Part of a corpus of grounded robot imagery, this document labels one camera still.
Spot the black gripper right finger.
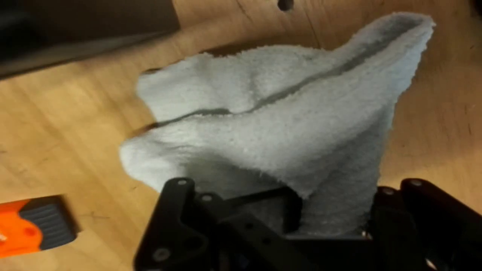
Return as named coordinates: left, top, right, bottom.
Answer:
left=361, top=178, right=482, bottom=271

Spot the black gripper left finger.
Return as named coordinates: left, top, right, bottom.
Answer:
left=133, top=176, right=303, bottom=271

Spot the white towel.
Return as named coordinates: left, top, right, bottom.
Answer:
left=120, top=12, right=434, bottom=236

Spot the orange black stapler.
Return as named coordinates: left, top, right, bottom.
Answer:
left=0, top=194, right=79, bottom=257

